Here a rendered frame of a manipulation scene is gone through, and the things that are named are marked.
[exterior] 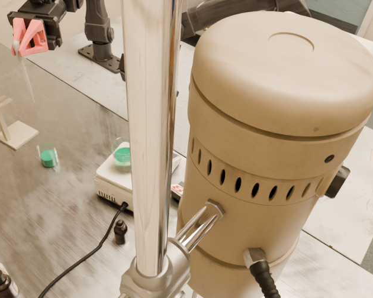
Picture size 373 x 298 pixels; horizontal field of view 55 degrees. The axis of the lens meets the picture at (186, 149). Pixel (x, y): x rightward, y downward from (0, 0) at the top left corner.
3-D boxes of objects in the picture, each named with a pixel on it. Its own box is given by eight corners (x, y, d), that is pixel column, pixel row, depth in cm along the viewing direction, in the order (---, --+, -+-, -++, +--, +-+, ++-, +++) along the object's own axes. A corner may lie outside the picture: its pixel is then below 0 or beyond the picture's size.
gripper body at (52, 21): (54, 20, 73) (66, 4, 78) (5, 14, 73) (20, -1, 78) (60, 49, 77) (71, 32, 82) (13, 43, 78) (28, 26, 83)
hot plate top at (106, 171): (124, 142, 89) (124, 139, 88) (166, 161, 85) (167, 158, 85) (94, 174, 81) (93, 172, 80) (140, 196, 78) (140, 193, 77)
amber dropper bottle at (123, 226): (131, 236, 80) (129, 218, 75) (123, 246, 78) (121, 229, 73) (119, 230, 80) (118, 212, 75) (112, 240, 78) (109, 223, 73)
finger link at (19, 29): (33, 39, 67) (52, 16, 73) (-4, 35, 67) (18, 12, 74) (41, 70, 72) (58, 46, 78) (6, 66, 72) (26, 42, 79)
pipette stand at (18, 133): (18, 122, 103) (6, 84, 93) (39, 133, 100) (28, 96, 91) (-6, 138, 97) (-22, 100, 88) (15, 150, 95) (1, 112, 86)
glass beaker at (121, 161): (134, 157, 85) (133, 132, 79) (140, 174, 81) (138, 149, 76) (109, 162, 83) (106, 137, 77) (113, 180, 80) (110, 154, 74)
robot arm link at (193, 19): (157, 22, 76) (306, -27, 68) (161, 3, 82) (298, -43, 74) (177, 69, 84) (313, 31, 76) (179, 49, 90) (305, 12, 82)
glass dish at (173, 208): (163, 229, 81) (163, 223, 80) (153, 210, 85) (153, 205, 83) (184, 220, 84) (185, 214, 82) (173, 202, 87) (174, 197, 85)
